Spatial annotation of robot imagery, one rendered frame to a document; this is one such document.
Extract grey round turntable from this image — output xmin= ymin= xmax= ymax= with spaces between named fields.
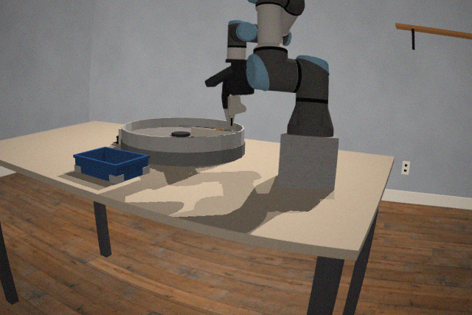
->
xmin=113 ymin=117 xmax=246 ymax=167

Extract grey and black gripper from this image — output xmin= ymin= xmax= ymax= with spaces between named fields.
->
xmin=221 ymin=59 xmax=254 ymax=126

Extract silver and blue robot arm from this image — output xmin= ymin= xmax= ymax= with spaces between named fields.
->
xmin=227 ymin=0 xmax=334 ymax=137

